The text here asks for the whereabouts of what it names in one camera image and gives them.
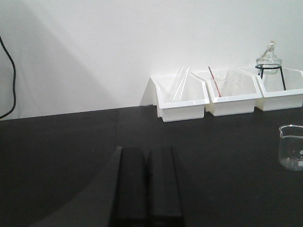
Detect black wall cable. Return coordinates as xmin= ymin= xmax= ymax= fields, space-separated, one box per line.
xmin=0 ymin=35 xmax=17 ymax=120

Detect white left storage bin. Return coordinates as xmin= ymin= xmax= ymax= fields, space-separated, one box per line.
xmin=151 ymin=74 xmax=210 ymax=122

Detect white right storage bin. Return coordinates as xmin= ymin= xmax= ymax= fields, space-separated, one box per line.
xmin=239 ymin=67 xmax=303 ymax=112

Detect clear glass tubes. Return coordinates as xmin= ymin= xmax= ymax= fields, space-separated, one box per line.
xmin=164 ymin=66 xmax=190 ymax=103

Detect white storage bin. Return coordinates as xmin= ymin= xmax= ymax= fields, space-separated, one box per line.
xmin=239 ymin=67 xmax=303 ymax=112
xmin=151 ymin=74 xmax=210 ymax=122
xmin=193 ymin=69 xmax=262 ymax=116

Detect black tripod flask stand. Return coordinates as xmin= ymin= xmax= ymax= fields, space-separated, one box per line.
xmin=255 ymin=64 xmax=286 ymax=90

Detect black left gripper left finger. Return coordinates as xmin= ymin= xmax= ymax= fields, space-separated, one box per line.
xmin=110 ymin=147 xmax=148 ymax=227

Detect clear glass beaker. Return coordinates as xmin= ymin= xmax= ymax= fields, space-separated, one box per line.
xmin=278 ymin=124 xmax=303 ymax=172

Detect small beaker in bin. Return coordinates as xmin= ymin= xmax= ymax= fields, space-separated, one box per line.
xmin=210 ymin=76 xmax=227 ymax=97

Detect red striped thermometer rod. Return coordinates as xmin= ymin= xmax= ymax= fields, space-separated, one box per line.
xmin=208 ymin=66 xmax=222 ymax=97

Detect round glass flask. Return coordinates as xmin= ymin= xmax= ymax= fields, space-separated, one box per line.
xmin=256 ymin=40 xmax=282 ymax=68

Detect white middle storage bin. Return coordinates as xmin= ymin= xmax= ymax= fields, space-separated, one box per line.
xmin=193 ymin=69 xmax=262 ymax=116

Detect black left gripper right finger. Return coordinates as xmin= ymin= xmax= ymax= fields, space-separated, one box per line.
xmin=147 ymin=147 xmax=184 ymax=227

